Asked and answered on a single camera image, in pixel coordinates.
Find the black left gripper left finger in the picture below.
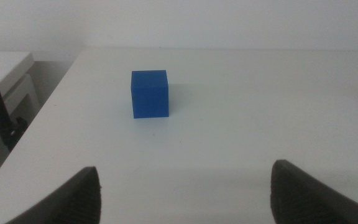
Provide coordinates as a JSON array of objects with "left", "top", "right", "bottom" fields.
[{"left": 4, "top": 166, "right": 103, "bottom": 224}]

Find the white side furniture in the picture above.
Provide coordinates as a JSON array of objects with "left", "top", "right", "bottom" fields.
[{"left": 0, "top": 51, "right": 42, "bottom": 150}]

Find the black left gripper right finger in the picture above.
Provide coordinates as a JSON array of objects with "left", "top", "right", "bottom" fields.
[{"left": 270, "top": 159, "right": 358, "bottom": 224}]

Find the blue cube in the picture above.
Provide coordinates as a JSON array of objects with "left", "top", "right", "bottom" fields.
[{"left": 131, "top": 70, "right": 170, "bottom": 119}]

